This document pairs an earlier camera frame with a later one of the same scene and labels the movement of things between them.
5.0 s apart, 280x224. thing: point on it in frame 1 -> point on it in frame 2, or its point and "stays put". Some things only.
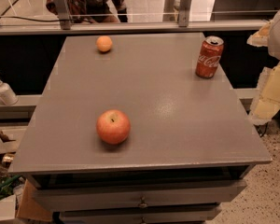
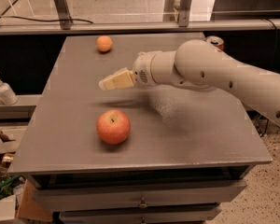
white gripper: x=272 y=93 -> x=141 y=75
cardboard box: x=33 y=206 stays put
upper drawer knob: x=143 y=203 stays put
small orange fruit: x=104 y=43 stays put
